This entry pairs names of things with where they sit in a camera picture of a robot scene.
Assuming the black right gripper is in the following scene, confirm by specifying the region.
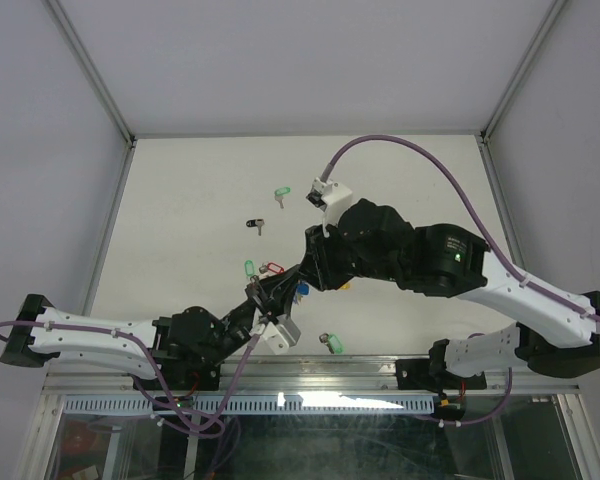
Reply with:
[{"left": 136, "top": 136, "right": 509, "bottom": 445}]
[{"left": 295, "top": 216, "right": 405, "bottom": 292}]

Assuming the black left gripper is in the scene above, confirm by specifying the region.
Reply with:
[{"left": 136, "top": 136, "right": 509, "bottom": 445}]
[{"left": 206, "top": 270, "right": 300, "bottom": 366}]

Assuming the blue key tag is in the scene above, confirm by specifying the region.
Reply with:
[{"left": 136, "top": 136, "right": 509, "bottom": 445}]
[{"left": 297, "top": 283, "right": 310, "bottom": 297}]

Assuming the green key tag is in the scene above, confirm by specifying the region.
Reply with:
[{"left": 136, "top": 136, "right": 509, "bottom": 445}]
[
  {"left": 328, "top": 334, "right": 344, "bottom": 355},
  {"left": 244, "top": 260, "right": 256, "bottom": 278},
  {"left": 274, "top": 187, "right": 291, "bottom": 196}
]

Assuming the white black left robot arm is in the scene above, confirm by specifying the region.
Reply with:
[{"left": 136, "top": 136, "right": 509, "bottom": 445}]
[{"left": 0, "top": 267, "right": 300, "bottom": 390}]

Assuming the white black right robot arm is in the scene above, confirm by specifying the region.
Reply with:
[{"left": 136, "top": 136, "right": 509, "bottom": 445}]
[{"left": 300, "top": 194, "right": 600, "bottom": 391}]

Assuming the red key tag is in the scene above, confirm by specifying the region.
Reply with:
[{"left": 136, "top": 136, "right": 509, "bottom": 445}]
[{"left": 259, "top": 262, "right": 285, "bottom": 276}]

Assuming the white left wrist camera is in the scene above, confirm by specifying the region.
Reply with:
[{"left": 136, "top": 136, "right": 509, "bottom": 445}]
[{"left": 251, "top": 315, "right": 301, "bottom": 355}]

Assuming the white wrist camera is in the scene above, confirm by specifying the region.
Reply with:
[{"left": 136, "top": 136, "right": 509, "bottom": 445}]
[
  {"left": 251, "top": 315, "right": 301, "bottom": 355},
  {"left": 307, "top": 178, "right": 353, "bottom": 238}
]

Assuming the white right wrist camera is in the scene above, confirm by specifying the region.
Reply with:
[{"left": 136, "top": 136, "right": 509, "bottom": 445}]
[{"left": 307, "top": 178, "right": 353, "bottom": 238}]

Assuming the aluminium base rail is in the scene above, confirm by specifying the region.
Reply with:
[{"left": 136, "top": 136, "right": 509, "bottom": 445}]
[{"left": 236, "top": 355, "right": 408, "bottom": 394}]

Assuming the white slotted cable duct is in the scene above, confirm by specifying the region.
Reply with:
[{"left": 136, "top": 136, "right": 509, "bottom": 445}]
[{"left": 64, "top": 391, "right": 435, "bottom": 416}]

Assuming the aluminium frame right post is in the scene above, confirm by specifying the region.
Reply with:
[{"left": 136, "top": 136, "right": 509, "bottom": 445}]
[{"left": 479, "top": 0, "right": 570, "bottom": 143}]

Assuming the aluminium frame post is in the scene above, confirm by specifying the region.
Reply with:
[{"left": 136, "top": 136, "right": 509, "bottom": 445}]
[
  {"left": 479, "top": 0, "right": 570, "bottom": 143},
  {"left": 44, "top": 0, "right": 137, "bottom": 147}
]

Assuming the aluminium frame left post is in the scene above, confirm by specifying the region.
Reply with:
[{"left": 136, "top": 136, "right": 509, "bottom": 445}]
[{"left": 44, "top": 0, "right": 137, "bottom": 147}]

